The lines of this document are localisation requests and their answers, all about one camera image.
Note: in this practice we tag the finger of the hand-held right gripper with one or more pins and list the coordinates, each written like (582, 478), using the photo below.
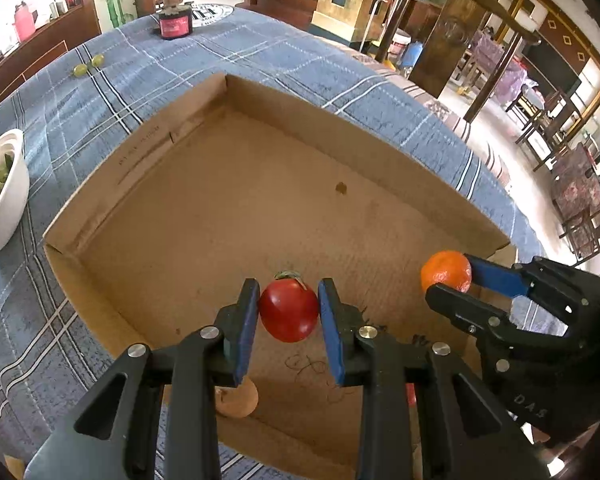
(495, 275)
(460, 310)

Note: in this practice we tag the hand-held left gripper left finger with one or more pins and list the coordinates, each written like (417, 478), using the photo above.
(245, 330)

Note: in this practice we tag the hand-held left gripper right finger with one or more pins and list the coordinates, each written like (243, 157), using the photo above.
(332, 335)

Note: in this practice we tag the orange mandarin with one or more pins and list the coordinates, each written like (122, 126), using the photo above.
(445, 270)

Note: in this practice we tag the red tomato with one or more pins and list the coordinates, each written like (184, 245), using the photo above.
(288, 310)

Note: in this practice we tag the shallow cardboard box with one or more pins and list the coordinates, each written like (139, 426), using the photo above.
(255, 200)

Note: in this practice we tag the brown round fruit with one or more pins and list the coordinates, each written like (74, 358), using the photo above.
(240, 402)

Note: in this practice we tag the dark wooden chair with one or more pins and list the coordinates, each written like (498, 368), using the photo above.
(545, 125)

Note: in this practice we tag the blue water bottle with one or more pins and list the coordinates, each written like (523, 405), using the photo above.
(414, 55)

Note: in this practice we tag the wooden armchair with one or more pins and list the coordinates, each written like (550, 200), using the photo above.
(450, 35)

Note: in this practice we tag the white bowl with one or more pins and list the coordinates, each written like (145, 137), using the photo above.
(10, 200)

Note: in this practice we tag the blue plaid tablecloth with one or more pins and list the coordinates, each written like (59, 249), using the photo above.
(180, 60)

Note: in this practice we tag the dark jar pink label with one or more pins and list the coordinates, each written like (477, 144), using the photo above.
(175, 22)

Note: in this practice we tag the wooden sideboard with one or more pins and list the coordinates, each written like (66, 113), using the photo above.
(30, 65)

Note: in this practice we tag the pink thermos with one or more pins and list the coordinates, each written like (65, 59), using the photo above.
(24, 22)

